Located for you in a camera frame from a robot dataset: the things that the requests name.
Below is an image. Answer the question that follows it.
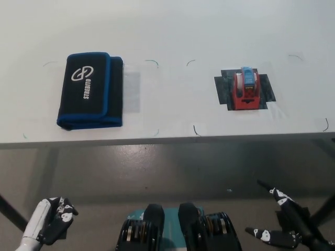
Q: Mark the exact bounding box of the clear tape patch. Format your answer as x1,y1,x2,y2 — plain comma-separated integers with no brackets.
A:
122,70,141,113

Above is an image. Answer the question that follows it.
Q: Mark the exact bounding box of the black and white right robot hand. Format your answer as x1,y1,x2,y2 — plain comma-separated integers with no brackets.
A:
244,179,331,251

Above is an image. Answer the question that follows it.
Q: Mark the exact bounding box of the black pouch with blue trim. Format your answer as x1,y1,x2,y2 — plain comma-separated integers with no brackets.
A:
56,51,124,131

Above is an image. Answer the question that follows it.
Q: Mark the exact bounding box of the black table foot plate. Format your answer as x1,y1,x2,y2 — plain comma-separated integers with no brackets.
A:
53,226,71,241

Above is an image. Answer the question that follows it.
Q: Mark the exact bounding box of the black tape patch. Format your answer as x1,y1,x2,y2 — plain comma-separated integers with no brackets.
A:
214,68,277,111

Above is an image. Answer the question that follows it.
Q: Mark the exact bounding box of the black table leg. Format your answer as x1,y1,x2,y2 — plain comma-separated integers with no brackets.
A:
310,192,335,227
0,193,29,232

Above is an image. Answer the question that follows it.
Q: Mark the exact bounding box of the red tape dispenser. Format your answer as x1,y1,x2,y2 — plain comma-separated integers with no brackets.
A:
230,65,262,110

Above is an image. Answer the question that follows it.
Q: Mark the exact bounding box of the black left robot body block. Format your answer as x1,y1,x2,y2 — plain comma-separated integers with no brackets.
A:
115,203,165,251

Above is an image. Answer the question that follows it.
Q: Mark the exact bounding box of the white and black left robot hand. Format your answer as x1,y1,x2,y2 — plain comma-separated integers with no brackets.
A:
22,196,79,246

